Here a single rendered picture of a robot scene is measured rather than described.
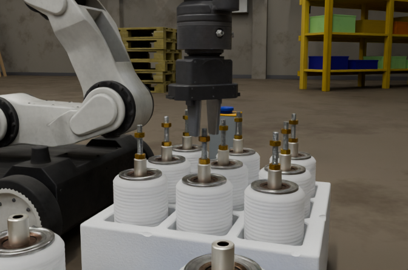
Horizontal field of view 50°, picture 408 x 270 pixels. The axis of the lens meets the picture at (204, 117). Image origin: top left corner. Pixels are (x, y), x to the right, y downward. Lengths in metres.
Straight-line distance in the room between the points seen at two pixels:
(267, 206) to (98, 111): 0.56
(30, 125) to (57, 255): 0.78
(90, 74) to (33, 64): 10.85
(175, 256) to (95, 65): 0.59
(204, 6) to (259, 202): 0.31
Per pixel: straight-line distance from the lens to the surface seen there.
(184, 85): 0.68
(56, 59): 11.58
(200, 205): 0.71
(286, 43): 9.58
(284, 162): 0.82
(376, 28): 6.93
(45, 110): 1.24
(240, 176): 0.83
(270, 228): 0.69
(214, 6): 0.68
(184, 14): 0.69
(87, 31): 1.14
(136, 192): 0.75
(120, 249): 0.76
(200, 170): 0.73
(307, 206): 0.83
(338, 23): 6.38
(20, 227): 0.54
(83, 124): 1.12
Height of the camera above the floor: 0.46
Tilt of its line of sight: 8 degrees down
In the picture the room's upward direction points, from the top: straight up
